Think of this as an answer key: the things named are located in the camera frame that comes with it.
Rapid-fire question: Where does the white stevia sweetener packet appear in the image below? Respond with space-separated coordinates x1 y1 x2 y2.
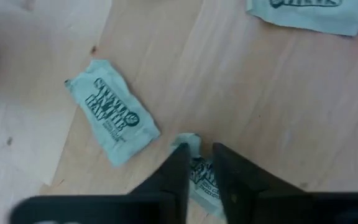
246 0 358 37
63 58 161 167
170 133 226 218

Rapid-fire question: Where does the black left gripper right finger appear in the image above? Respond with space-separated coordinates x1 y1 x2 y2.
211 142 358 224

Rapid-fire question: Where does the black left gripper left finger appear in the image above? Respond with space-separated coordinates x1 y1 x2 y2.
9 142 191 224

